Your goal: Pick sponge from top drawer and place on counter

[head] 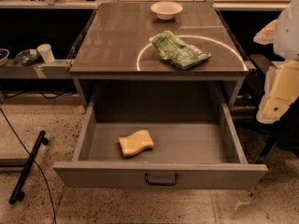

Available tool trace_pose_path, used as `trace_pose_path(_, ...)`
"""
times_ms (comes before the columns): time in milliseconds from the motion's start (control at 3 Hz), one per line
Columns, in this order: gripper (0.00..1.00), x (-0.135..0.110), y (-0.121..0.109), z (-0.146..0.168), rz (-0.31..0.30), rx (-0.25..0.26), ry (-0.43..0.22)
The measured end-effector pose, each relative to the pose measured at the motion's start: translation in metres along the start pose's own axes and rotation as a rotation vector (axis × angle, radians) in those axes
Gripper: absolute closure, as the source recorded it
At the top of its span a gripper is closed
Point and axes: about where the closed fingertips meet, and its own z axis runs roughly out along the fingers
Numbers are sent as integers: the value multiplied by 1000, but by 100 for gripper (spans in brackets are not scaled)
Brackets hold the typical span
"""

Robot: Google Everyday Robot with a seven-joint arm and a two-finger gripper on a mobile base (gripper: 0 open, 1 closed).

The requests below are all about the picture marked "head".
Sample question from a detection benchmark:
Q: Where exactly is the green chip bag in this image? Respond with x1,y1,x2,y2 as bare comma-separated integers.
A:
149,31,211,70

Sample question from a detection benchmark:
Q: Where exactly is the white bowl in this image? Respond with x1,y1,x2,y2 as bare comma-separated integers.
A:
150,2,183,21

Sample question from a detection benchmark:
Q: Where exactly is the grey cabinet counter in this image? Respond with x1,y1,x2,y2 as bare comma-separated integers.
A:
70,2,249,105

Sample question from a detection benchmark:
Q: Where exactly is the black floor cable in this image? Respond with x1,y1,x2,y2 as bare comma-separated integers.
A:
0,107,58,224

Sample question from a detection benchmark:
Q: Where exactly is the blue rimmed bowl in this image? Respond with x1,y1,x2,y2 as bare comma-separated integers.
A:
0,49,9,66

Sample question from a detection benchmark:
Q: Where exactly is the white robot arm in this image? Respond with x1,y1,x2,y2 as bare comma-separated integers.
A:
253,0,299,124

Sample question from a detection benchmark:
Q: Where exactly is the black drawer handle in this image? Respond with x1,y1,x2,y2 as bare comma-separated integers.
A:
144,173,178,187

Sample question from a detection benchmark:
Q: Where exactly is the dark blue bowl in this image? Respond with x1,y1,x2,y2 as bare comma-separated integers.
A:
15,49,40,66

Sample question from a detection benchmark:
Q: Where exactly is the black bar with wheels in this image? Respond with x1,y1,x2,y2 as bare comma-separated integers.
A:
8,131,49,204

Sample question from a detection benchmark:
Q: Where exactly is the grey open drawer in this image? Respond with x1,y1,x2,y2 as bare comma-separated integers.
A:
52,80,269,190

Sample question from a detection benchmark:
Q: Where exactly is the grey side shelf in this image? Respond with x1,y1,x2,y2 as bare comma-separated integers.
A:
0,59,73,79

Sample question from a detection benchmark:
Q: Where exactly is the white paper cup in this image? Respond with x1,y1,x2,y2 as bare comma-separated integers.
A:
36,44,55,63

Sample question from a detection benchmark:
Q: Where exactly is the yellow sponge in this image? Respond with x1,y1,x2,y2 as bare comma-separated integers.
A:
119,130,154,158

